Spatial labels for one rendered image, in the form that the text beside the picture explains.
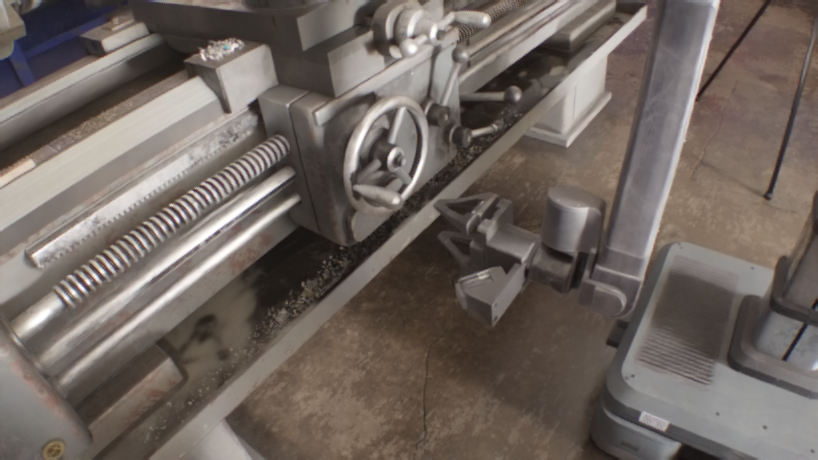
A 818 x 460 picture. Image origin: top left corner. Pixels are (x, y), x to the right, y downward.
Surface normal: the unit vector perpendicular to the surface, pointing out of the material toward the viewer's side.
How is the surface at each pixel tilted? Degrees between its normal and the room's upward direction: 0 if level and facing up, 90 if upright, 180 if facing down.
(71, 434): 90
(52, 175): 36
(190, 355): 0
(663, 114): 78
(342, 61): 90
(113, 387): 0
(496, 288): 4
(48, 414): 90
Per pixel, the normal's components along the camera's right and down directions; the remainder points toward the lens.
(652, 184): -0.40, 0.45
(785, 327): -0.55, 0.58
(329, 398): -0.10, -0.76
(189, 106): 0.39, -0.42
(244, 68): 0.79, 0.33
